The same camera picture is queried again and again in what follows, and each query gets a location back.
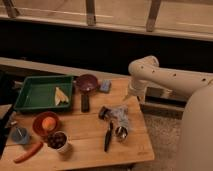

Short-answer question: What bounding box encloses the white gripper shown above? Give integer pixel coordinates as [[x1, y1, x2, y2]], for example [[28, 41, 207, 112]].
[[124, 80, 146, 101]]

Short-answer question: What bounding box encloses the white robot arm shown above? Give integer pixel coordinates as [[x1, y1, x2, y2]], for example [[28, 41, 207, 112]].
[[125, 56, 213, 171]]

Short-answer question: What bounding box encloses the purple bowl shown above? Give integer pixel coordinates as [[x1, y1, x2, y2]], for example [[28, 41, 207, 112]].
[[76, 74, 98, 93]]

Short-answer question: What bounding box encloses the orange bowl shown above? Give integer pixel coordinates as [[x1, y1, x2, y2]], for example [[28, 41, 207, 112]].
[[32, 111, 60, 137]]

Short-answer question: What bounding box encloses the blue sponge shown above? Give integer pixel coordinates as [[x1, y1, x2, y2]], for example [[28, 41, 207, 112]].
[[99, 80, 111, 93]]

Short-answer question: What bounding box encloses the small metal cup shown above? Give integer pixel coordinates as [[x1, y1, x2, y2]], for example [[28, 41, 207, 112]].
[[115, 126, 128, 142]]

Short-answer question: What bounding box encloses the wooden cutting board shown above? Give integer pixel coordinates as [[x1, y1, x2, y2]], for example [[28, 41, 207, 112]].
[[0, 78, 154, 171]]

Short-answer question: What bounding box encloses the dark rectangular block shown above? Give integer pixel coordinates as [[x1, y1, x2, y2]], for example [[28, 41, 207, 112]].
[[81, 94, 90, 112]]

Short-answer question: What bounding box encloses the white cup of grapes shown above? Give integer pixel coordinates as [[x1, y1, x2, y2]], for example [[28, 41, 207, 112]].
[[47, 131, 69, 154]]

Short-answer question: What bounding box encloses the orange fruit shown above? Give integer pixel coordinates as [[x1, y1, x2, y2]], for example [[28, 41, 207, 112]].
[[42, 117, 56, 131]]

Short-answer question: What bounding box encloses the green plastic tray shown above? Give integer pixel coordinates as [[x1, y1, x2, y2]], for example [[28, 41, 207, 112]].
[[14, 75, 73, 113]]

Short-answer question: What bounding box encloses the orange carrot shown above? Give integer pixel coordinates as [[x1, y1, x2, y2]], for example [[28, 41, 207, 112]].
[[14, 141, 43, 164]]

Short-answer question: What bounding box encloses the black handled knife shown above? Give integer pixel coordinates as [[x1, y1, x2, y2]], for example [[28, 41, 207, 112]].
[[104, 121, 113, 152]]

